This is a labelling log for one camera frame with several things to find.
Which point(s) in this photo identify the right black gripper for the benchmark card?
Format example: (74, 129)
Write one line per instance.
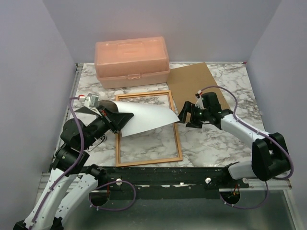
(188, 107)

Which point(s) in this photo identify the brown fibreboard backing board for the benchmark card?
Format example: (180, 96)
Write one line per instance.
(185, 82)

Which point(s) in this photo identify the landscape photo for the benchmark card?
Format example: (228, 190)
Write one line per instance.
(146, 116)

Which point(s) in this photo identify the translucent orange plastic toolbox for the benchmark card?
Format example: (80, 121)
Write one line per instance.
(131, 62)

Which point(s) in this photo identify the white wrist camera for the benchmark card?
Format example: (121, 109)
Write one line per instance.
(90, 101)
(200, 102)

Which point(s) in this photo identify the aluminium extrusion rail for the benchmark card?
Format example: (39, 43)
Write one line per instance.
(271, 184)

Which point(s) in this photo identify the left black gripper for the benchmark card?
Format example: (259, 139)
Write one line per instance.
(116, 120)

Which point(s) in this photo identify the orange wooden picture frame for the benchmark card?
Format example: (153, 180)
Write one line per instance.
(175, 129)

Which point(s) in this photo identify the silver combination wrench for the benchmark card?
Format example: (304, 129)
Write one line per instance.
(103, 138)

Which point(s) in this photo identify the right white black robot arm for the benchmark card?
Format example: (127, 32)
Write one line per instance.
(269, 154)

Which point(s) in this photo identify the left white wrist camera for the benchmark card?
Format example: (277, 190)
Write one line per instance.
(90, 101)

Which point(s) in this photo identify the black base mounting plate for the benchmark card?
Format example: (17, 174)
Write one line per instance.
(156, 183)

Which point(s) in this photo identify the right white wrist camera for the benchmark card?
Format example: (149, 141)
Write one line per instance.
(200, 102)

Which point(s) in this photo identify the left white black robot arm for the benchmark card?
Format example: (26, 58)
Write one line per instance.
(56, 203)

